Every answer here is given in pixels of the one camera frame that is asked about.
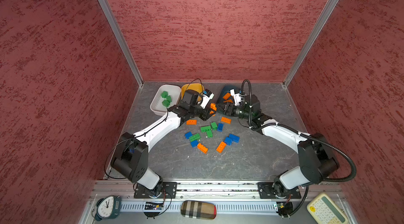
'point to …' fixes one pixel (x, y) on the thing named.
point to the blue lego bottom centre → (204, 92)
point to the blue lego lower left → (194, 143)
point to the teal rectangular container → (226, 88)
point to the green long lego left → (194, 137)
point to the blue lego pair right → (229, 140)
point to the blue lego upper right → (220, 127)
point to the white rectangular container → (157, 105)
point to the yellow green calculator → (327, 210)
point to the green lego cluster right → (214, 125)
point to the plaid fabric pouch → (198, 210)
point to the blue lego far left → (188, 135)
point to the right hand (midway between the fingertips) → (217, 109)
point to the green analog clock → (108, 207)
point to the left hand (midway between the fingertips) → (212, 113)
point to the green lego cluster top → (165, 103)
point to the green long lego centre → (208, 130)
